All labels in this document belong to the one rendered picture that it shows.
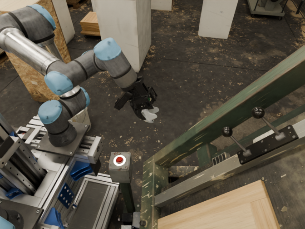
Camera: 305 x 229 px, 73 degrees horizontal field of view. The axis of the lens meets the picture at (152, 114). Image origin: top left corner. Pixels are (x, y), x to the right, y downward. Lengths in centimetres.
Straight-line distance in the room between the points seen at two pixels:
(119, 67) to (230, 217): 63
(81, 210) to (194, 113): 172
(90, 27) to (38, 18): 346
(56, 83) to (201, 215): 71
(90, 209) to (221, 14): 379
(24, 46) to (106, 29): 237
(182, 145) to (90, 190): 114
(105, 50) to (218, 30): 395
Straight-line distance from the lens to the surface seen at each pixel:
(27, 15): 102
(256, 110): 69
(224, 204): 84
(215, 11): 436
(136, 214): 130
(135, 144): 241
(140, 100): 72
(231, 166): 83
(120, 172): 123
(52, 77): 68
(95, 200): 195
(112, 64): 66
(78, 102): 115
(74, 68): 70
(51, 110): 111
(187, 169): 137
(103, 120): 270
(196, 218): 93
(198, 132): 101
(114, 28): 310
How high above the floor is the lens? 199
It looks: 47 degrees down
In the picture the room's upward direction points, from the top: straight up
